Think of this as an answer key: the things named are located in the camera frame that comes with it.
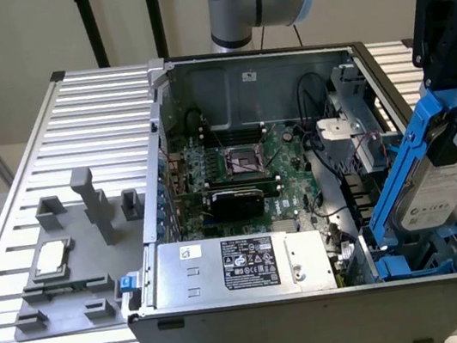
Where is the hard disk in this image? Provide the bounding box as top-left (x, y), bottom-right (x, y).
top-left (350, 83), bottom-right (457, 256)

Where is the grey-blue disk bay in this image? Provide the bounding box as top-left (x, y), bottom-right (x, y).
top-left (357, 217), bottom-right (457, 289)

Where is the metal drive cage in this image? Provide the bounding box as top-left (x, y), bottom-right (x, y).
top-left (322, 59), bottom-right (392, 176)

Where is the green motherboard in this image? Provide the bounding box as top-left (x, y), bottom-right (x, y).
top-left (160, 113), bottom-right (329, 250)

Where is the CPU socket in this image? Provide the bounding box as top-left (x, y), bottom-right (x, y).
top-left (218, 139), bottom-right (273, 184)

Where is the black graphics card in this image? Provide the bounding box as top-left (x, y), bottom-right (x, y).
top-left (201, 182), bottom-right (270, 227)

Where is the black open PC case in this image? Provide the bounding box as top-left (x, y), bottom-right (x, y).
top-left (84, 11), bottom-right (457, 343)

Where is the silver power supply unit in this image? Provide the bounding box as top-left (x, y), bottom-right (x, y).
top-left (143, 218), bottom-right (339, 319)

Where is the black stand pole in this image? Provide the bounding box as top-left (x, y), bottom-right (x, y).
top-left (144, 0), bottom-right (170, 60)
top-left (70, 0), bottom-right (111, 72)

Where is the blue case latch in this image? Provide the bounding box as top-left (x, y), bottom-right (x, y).
top-left (119, 271), bottom-right (140, 295)

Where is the grey parts rack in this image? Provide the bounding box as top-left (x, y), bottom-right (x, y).
top-left (0, 158), bottom-right (166, 343)

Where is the silver CPU chip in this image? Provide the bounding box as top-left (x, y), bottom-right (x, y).
top-left (31, 239), bottom-right (74, 277)

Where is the blue data wire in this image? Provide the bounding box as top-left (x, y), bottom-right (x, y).
top-left (383, 142), bottom-right (409, 167)

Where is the blue plastic drive bracket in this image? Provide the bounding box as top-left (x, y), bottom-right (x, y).
top-left (375, 254), bottom-right (414, 284)

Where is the black looped wire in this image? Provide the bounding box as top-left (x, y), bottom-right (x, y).
top-left (293, 69), bottom-right (337, 126)

